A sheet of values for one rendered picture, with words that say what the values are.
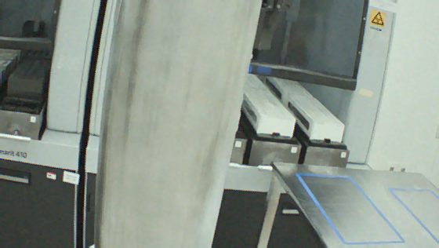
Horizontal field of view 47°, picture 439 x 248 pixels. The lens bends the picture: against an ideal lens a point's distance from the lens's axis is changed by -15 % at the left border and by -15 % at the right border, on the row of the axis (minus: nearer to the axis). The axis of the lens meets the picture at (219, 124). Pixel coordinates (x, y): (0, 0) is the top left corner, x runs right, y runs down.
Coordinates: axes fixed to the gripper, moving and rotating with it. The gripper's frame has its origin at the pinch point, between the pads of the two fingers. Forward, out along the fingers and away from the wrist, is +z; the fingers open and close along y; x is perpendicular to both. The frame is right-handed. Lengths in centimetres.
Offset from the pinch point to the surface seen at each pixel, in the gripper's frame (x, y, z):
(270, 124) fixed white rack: 46, -30, 31
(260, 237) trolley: 28, -12, 52
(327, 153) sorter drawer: 57, -17, 36
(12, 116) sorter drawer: -13, -69, 36
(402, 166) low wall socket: 210, -52, 80
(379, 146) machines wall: 195, -64, 70
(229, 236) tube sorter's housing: 39, -30, 64
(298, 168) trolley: 32.2, -8.9, 33.4
